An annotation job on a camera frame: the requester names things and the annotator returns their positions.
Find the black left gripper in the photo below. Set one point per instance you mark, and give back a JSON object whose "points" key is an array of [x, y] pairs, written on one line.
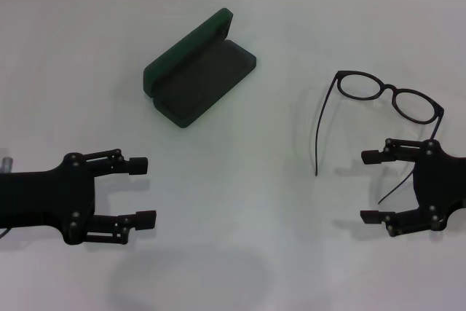
{"points": [[43, 198]]}

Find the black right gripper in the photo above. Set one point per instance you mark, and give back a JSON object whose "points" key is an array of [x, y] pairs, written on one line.
{"points": [[444, 187]]}

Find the black glasses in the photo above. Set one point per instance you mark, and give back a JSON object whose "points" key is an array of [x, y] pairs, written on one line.
{"points": [[391, 88]]}

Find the green glasses case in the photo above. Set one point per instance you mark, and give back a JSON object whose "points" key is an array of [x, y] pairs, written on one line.
{"points": [[174, 59]]}

